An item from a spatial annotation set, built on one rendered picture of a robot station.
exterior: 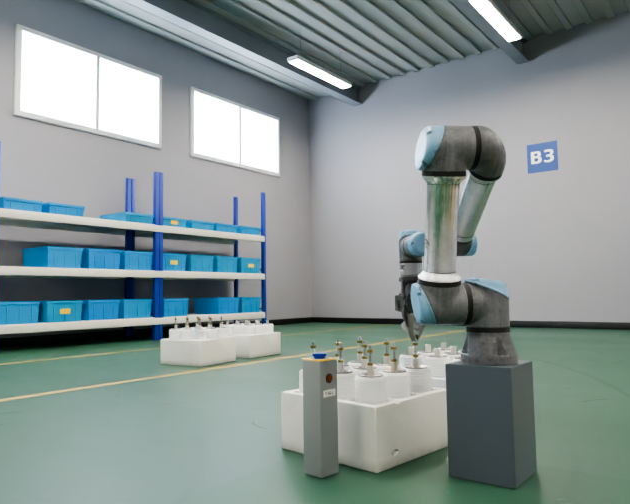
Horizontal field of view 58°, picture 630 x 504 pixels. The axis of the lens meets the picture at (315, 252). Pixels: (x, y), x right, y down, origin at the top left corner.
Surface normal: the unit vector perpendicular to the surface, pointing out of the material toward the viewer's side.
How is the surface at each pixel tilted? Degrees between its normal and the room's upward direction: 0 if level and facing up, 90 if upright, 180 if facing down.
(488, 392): 90
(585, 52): 90
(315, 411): 90
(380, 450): 90
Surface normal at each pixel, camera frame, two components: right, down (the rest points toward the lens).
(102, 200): 0.79, -0.06
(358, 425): -0.70, -0.04
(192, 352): -0.51, -0.06
